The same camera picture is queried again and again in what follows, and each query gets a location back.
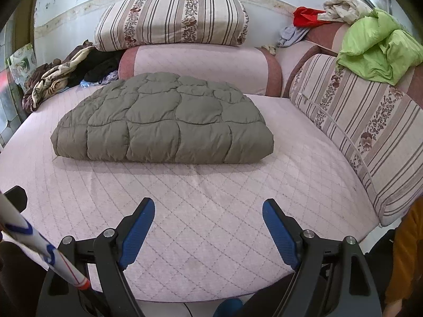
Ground striped floral cushion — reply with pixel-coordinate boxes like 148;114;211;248
93;0;249;52
289;54;423;228

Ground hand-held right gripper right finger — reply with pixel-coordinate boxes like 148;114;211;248
263;199;382;317

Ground cream crumpled cloth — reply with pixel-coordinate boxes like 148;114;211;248
317;0;374;24

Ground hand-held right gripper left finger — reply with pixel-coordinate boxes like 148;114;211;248
35;197;156;317

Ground person's orange garment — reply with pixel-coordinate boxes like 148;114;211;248
385;196;423;307

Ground red cloth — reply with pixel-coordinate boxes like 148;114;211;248
293;7;328;28

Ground person's dark pants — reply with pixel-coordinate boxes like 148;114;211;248
243;264;298;317

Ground pale blue plastic bag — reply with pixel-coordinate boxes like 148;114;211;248
80;70;119;88

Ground pink sofa back cushion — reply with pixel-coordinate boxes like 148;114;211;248
118;44;283;97

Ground black plastic block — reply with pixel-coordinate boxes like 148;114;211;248
2;186;29;212

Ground white blue-printed rod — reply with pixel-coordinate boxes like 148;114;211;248
0;190;91;291

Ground brown cream patterned blanket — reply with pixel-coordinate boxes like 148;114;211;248
21;40;96;111

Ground light green jacket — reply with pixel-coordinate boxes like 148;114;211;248
336;8;420;86

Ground grey cloth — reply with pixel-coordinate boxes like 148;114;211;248
277;26;309;47

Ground black cloth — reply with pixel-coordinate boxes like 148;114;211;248
68;49;124;88

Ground green printed bag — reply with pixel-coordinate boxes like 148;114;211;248
7;43;38;88

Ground olive quilted jacket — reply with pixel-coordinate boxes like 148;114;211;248
50;72;275;165

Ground pink quilted sofa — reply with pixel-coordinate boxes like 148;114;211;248
0;23;423;304

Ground blue rounded object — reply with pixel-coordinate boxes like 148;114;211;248
213;298;243;317

